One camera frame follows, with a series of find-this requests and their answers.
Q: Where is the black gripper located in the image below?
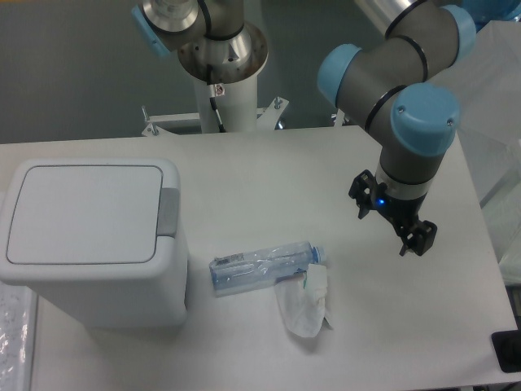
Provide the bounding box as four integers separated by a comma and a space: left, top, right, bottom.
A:
348, 169, 437, 257

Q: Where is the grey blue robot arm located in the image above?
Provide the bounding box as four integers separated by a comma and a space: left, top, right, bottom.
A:
131, 1, 476, 256

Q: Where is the white trash can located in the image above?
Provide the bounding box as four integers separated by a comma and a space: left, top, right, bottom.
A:
1, 157, 189, 328

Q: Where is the crumpled white paper wrapper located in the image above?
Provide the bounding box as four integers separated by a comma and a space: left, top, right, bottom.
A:
274, 264, 331, 338

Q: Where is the clear plastic sheet cover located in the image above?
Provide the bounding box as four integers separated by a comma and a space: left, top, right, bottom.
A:
461, 21, 520, 286

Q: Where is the crushed clear plastic bottle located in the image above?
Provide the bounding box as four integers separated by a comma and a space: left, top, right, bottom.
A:
209, 241, 327, 297

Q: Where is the black device at edge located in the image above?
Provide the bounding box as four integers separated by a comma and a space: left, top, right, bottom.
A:
491, 330, 520, 373

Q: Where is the plastic bag lower left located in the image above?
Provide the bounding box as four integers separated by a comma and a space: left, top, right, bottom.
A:
1, 283, 37, 390

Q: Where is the white pedestal base bracket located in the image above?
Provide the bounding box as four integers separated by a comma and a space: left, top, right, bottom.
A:
142, 96, 290, 137

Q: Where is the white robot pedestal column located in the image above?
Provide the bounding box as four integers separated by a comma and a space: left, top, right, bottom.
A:
192, 77, 257, 134

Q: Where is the black cable on pedestal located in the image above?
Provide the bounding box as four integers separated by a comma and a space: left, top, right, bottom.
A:
205, 64, 227, 134

